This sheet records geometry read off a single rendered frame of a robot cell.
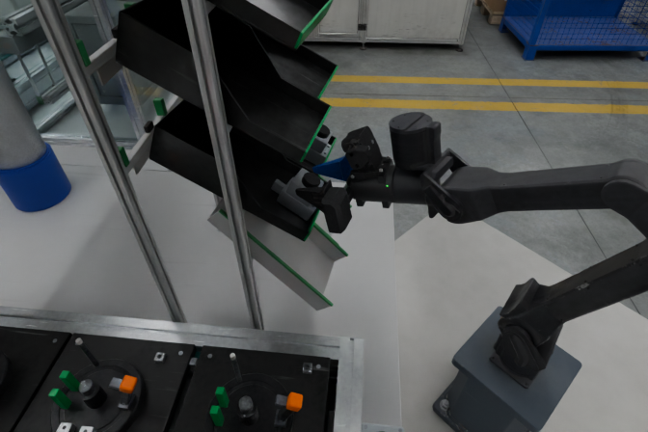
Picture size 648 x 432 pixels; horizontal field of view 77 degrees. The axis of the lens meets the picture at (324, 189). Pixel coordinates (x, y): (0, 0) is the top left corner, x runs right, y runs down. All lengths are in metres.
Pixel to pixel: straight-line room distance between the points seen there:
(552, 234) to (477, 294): 1.59
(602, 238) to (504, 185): 2.24
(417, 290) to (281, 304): 0.33
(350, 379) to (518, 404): 0.27
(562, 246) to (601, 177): 2.11
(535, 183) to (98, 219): 1.14
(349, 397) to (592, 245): 2.08
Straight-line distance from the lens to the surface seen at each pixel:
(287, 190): 0.67
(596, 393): 1.05
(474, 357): 0.75
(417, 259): 1.11
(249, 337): 0.85
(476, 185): 0.54
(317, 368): 0.80
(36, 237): 1.37
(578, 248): 2.63
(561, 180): 0.51
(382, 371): 0.93
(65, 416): 0.86
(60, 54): 0.60
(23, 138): 1.35
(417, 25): 4.51
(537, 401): 0.75
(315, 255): 0.87
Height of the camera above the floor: 1.69
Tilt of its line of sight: 41 degrees down
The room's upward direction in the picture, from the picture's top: straight up
